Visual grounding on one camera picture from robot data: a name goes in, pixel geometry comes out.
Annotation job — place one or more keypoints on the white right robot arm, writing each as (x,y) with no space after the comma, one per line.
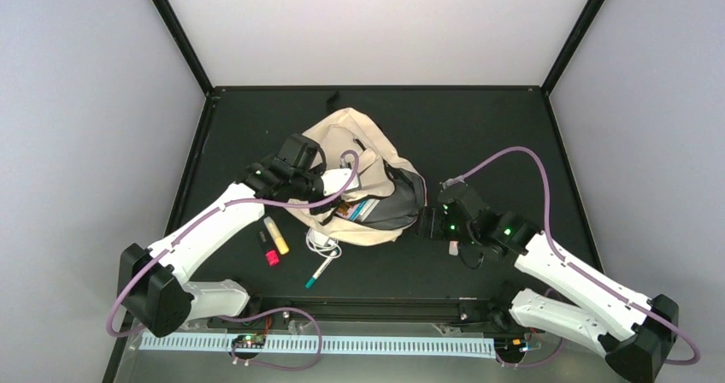
(631,331)

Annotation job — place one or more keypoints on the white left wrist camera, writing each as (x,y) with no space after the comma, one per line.
(337,179)

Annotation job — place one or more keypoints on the colourful blue children's book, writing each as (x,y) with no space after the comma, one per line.
(358,211)

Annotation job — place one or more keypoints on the orange highlighter pen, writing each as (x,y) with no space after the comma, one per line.
(453,248)

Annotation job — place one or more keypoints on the pink and black highlighter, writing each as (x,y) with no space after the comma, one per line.
(269,248)

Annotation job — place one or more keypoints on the light blue slotted cable duct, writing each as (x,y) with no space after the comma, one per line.
(328,345)

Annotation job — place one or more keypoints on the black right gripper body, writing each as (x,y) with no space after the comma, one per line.
(458,232)

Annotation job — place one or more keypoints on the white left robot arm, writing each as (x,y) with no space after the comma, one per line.
(155,283)

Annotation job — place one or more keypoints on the teal capped white marker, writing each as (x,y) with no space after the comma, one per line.
(316,275)

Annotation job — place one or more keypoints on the yellow highlighter pen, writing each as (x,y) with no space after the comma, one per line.
(276,235)

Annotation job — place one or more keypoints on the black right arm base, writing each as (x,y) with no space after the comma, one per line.
(490,316)

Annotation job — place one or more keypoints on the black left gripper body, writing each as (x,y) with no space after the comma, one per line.
(299,180)

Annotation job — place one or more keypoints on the cream canvas backpack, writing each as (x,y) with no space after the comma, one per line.
(383,174)

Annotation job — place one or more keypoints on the white charger with cable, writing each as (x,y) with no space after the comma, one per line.
(322,245)

